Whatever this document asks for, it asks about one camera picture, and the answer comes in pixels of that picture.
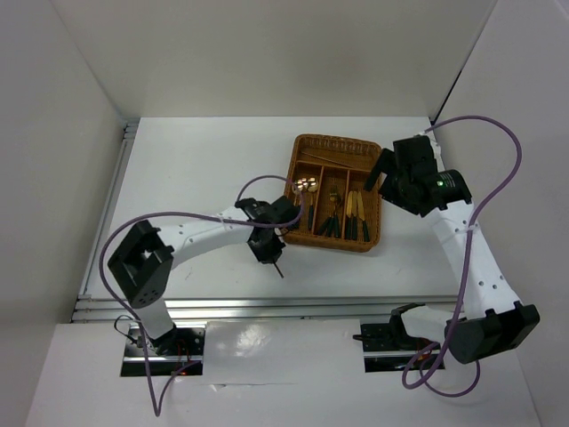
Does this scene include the copper chopstick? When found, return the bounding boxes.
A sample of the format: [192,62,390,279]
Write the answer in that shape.
[297,152,372,172]
[273,262,284,278]

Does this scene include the gold knife green handle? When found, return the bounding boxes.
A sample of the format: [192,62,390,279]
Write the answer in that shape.
[345,191,354,240]
[350,190,358,241]
[357,192,370,242]

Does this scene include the gold fork green handle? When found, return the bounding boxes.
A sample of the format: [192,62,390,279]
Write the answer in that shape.
[316,190,343,237]
[331,191,342,238]
[322,191,341,237]

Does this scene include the brown wicker cutlery tray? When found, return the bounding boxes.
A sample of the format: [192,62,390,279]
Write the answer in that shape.
[284,133,382,253]

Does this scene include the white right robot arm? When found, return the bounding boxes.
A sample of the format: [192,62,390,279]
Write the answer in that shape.
[365,135,541,365]

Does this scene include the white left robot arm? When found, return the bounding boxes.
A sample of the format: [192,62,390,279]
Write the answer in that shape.
[108,196,301,355]

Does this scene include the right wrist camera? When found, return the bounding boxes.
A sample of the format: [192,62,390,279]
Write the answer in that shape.
[415,132,442,157]

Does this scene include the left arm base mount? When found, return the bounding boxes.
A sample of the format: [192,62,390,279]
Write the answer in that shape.
[113,315,205,377]

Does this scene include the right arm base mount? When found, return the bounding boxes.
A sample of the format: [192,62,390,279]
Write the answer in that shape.
[352,303,431,373]

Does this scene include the aluminium table frame rail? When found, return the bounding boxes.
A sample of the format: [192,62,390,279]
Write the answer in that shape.
[100,117,457,319]

